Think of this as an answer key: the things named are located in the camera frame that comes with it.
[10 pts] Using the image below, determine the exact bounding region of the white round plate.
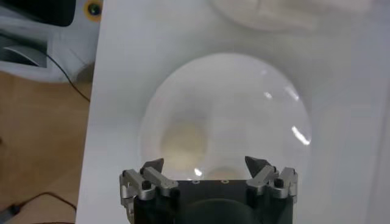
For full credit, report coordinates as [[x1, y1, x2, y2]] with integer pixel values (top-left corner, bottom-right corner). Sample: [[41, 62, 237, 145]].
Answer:
[[138, 52, 312, 183]]

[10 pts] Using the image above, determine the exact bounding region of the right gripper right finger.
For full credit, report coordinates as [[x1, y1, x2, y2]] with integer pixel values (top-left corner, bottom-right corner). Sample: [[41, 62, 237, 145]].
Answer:
[[244, 155, 299, 201]]

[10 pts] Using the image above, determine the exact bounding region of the white and black robot base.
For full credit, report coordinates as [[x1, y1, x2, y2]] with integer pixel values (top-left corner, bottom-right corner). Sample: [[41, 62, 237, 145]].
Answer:
[[0, 0, 103, 85]]

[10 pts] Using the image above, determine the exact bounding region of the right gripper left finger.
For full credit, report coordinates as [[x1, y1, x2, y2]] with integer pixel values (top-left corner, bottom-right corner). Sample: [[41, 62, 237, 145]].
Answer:
[[119, 157, 180, 202]]

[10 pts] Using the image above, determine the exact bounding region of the black floor cable with plug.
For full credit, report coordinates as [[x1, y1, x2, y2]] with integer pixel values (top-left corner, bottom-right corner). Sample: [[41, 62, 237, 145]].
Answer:
[[0, 191, 77, 224]]

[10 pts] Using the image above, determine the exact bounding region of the thin black floor cable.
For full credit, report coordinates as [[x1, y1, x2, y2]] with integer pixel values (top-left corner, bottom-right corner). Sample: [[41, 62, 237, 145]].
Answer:
[[45, 53, 91, 103]]

